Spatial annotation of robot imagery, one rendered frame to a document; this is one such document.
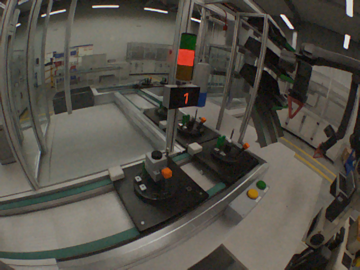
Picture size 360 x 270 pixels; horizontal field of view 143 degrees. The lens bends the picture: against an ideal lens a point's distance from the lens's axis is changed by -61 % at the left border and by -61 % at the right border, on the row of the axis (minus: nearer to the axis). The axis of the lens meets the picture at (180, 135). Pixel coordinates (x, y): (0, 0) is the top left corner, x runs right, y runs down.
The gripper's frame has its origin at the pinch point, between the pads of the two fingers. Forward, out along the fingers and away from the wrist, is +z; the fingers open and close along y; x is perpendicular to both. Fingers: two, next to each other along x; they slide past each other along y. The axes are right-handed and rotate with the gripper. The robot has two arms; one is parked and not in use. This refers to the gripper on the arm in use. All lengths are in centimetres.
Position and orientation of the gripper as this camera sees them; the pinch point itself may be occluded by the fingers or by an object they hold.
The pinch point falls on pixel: (291, 116)
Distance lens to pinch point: 57.6
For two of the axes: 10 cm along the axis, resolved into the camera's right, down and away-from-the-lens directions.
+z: -1.4, 8.5, 5.0
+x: 5.9, 4.8, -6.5
